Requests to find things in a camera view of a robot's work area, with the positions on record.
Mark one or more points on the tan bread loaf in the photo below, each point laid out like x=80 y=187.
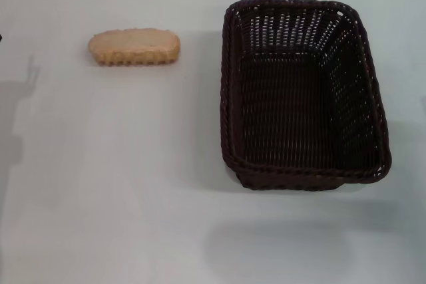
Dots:
x=133 y=44

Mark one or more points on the dark brown woven basket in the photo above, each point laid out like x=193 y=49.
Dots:
x=283 y=114

